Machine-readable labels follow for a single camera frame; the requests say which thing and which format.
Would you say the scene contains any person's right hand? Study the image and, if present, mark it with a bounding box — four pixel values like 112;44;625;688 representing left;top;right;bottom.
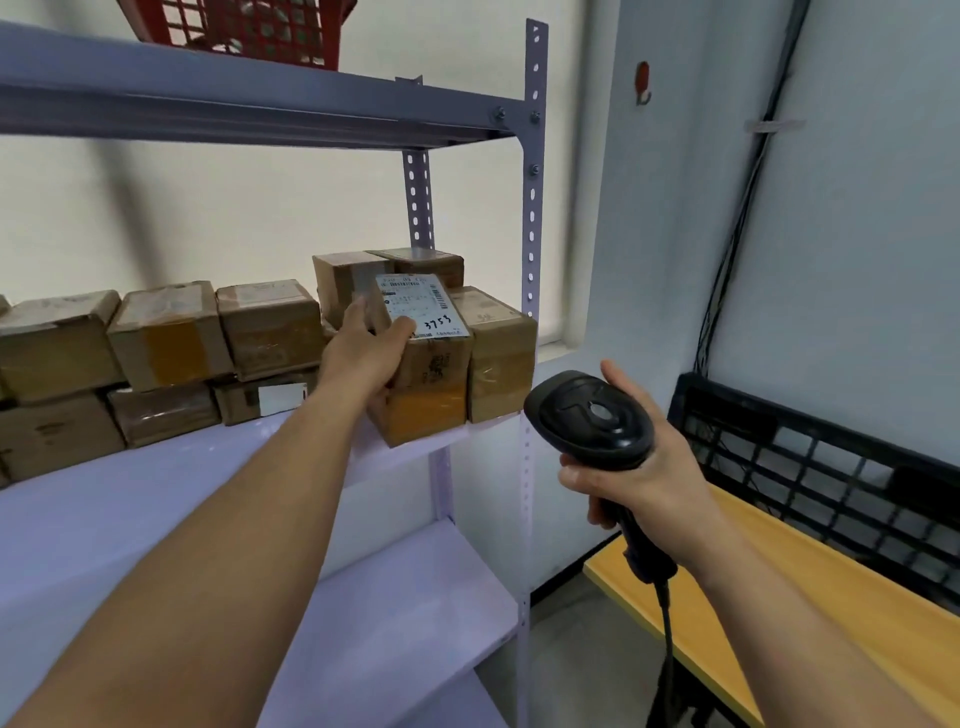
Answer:
558;360;723;577

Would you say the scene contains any person's left hand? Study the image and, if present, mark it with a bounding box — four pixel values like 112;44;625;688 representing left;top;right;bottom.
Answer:
318;294;418;415

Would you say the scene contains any black barcode scanner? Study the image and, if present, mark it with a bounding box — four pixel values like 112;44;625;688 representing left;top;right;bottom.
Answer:
523;369;680;585

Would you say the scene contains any white labelled cardboard box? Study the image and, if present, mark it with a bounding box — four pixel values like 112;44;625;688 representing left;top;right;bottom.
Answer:
366;273;474;449

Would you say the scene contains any person's right forearm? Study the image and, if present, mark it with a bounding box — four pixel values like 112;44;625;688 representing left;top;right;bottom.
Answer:
675;487;942;728

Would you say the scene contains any person's left forearm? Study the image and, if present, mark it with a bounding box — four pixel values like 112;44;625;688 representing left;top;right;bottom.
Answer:
0;372;376;728

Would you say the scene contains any black plastic crate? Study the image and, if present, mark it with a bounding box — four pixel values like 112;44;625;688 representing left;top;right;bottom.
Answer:
665;372;960;613

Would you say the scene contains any row of brown cardboard parcels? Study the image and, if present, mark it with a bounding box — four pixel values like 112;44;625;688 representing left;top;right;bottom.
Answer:
0;247;539;487

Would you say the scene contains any grey metal shelf rack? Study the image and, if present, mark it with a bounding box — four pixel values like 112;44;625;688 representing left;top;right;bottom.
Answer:
0;18;550;728

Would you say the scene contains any red plastic basket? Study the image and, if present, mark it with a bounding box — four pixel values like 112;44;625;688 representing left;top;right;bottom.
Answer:
116;0;360;72

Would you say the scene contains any bundle of black wall cables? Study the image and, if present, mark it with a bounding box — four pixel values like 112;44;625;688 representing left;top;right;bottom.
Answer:
693;0;813;381

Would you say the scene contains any black scanner cable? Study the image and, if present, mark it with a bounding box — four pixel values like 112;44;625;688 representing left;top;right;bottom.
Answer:
651;577;678;728

